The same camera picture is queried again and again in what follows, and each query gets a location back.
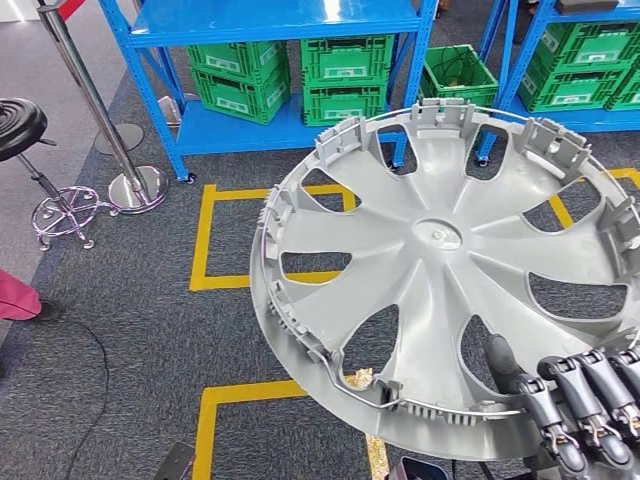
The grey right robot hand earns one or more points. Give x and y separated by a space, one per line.
595 424

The grey plastic wheel hubcap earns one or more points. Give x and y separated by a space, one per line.
440 291

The blue metal shelf rack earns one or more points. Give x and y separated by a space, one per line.
590 121
275 16

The yellow floor tape square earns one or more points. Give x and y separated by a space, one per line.
202 238
561 212

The dark tray round holes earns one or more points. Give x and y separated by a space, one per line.
585 5

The chrome barrier stanchion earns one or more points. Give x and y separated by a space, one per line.
172 114
137 192

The red barrier belt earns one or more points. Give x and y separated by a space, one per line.
70 8

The black stool chrome base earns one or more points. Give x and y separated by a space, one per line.
17 126

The dark left wrist camera box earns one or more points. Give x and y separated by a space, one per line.
175 464

